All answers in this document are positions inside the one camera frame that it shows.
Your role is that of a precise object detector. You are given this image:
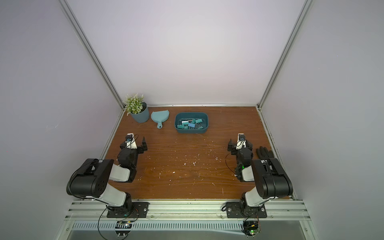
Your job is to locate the teal plastic storage box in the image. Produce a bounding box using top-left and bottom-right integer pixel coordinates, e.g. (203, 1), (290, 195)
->
(175, 112), (209, 134)

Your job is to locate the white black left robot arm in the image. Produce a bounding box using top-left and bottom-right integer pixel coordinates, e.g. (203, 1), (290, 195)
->
(66, 133), (148, 215)

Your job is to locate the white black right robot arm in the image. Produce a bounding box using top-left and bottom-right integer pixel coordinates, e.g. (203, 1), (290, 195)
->
(228, 134), (293, 214)

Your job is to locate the black work glove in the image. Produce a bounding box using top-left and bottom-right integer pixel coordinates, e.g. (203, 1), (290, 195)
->
(256, 146), (275, 161)

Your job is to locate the teal plastic dustpan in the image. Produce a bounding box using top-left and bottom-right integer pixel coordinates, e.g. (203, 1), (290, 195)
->
(151, 110), (170, 129)

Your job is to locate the potted green plant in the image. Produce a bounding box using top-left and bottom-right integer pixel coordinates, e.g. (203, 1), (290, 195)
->
(124, 94), (150, 123)

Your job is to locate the right circuit board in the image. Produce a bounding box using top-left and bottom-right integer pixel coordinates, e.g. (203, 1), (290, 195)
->
(242, 221), (261, 237)

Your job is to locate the circuit board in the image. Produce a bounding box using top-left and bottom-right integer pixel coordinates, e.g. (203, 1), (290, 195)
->
(242, 221), (261, 237)
(115, 221), (133, 240)

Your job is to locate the left circuit board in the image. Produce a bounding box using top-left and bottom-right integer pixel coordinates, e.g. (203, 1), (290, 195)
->
(115, 221), (133, 240)

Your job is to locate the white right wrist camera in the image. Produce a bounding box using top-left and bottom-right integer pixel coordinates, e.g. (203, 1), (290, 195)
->
(236, 133), (246, 149)

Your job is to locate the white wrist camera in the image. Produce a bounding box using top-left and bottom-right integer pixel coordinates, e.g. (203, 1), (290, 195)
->
(236, 133), (246, 149)
(125, 133), (138, 149)

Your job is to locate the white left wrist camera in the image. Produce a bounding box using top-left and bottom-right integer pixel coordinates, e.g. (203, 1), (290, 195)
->
(125, 133), (138, 149)

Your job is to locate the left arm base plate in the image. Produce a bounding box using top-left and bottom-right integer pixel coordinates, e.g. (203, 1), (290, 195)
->
(107, 202), (150, 219)

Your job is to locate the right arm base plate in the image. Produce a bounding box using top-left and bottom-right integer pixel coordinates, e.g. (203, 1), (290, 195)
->
(221, 202), (267, 219)

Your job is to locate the aluminium front rail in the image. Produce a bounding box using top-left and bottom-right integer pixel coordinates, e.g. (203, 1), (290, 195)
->
(64, 199), (311, 222)

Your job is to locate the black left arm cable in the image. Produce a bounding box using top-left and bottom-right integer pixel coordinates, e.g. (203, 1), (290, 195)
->
(97, 206), (121, 240)

